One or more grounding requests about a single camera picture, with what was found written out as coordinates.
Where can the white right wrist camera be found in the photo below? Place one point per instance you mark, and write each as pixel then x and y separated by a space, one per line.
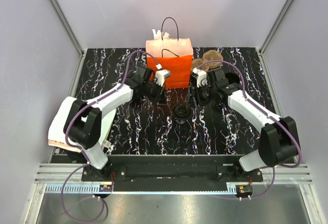
pixel 200 77

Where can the orange paper bag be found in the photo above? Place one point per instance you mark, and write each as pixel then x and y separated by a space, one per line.
pixel 174 54

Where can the black coffee cup lid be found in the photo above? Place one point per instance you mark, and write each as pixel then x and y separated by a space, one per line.
pixel 181 111

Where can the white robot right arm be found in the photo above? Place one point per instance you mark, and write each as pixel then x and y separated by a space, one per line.
pixel 278 135

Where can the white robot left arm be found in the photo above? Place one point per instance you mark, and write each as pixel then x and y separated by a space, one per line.
pixel 83 124

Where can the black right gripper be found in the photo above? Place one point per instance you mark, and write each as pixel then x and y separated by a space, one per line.
pixel 196 91

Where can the brown cardboard cup carrier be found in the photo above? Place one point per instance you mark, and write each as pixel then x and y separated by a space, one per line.
pixel 207 57

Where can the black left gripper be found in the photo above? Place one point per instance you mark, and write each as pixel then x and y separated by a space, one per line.
pixel 160 98

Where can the white napkin stack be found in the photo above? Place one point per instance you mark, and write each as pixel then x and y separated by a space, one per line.
pixel 56 136

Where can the grey slotted cable duct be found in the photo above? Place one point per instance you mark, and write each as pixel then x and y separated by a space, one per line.
pixel 131 188

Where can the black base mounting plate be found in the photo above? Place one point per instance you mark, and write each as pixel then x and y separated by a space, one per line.
pixel 171 169

